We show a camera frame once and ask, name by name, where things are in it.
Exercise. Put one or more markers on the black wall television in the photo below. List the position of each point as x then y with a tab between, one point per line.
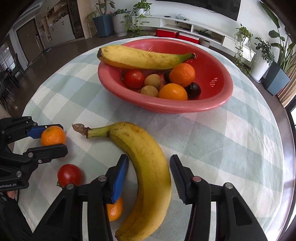
227	8

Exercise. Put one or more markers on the dark purple plum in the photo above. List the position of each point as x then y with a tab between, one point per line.
193	90

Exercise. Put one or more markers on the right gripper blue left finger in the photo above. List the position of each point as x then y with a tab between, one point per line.
118	176

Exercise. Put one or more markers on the tree plant blue pot left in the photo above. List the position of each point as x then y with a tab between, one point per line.
101	19

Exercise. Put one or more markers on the person's left hand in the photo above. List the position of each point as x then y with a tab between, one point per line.
11	194

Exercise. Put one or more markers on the trailing vine plant left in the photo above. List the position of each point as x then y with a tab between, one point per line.
138	16

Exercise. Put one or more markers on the red plastic colander bowl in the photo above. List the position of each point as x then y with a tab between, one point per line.
213	78

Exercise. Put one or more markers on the large yellow banana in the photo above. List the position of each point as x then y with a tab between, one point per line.
153	177

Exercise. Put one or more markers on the brown entrance door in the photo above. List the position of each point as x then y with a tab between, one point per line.
30	42

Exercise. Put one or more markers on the red tomato in bowl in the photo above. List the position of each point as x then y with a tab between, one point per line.
134	79

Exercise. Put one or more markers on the small grey round pot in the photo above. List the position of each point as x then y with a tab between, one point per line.
205	43

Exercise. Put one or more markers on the central orange mandarin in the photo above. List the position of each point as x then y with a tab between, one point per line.
53	135

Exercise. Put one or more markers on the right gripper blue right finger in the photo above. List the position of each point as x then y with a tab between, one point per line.
180	177

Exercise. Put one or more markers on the trailing vine plant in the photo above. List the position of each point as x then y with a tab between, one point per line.
244	50
138	16

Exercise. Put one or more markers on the left red storage box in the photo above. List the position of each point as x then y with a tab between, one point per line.
166	33

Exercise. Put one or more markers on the tall plant blue pot right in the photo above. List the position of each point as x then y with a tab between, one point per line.
276	78

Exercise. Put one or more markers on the red tomato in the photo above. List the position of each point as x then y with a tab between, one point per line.
134	79
69	173

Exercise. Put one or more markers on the plant in white ribbed pot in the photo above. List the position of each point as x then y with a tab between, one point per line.
119	21

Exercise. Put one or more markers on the smaller yellow banana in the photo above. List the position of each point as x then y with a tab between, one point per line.
125	57

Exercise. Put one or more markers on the small brown longan fruit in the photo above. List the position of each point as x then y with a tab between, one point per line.
149	91

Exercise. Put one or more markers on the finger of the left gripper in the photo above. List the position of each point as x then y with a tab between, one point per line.
36	130
45	154

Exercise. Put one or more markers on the wooden cabinet shelf unit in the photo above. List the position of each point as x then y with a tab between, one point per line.
60	21

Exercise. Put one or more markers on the trailing vine plant right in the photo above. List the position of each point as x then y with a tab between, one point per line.
244	50

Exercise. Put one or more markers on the checked green white tablecloth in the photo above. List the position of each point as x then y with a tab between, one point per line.
238	142

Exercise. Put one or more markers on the plant in white tall pot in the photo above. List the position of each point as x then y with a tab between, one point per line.
263	59

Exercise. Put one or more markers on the red storage box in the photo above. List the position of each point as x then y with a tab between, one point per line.
188	38
166	33

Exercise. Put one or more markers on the right red storage box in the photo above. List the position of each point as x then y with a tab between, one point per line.
188	38

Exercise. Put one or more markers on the white tv console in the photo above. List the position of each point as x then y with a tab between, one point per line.
216	38

